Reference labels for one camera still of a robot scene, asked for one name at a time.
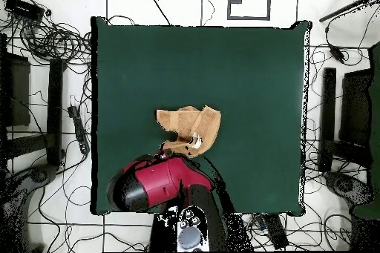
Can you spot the grey rectangular floor frame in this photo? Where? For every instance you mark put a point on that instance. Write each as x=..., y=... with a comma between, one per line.
x=229, y=9

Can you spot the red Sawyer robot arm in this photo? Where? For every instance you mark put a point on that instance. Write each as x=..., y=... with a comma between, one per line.
x=157, y=178

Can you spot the tan terry towel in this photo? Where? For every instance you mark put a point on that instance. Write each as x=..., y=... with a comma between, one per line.
x=207, y=125

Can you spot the black power adapter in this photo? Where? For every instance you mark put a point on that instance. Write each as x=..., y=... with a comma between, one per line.
x=337, y=53

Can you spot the black network switch box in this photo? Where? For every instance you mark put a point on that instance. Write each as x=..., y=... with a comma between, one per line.
x=23, y=8

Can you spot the black stand leg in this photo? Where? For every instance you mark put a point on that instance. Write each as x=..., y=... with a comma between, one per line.
x=328, y=110
x=55, y=110

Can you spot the dark flat panel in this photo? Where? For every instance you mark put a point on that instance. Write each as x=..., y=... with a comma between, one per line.
x=356, y=107
x=17, y=92

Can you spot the dark green table cloth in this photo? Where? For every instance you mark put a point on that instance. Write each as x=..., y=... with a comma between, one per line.
x=193, y=66

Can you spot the black swivel chair base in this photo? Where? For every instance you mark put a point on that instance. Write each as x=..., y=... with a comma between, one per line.
x=40, y=174
x=344, y=184

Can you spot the black tripod pole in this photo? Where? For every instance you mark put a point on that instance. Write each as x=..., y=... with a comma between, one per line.
x=341, y=11

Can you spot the black power strip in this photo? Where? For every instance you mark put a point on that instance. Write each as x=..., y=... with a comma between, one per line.
x=276, y=232
x=78, y=128

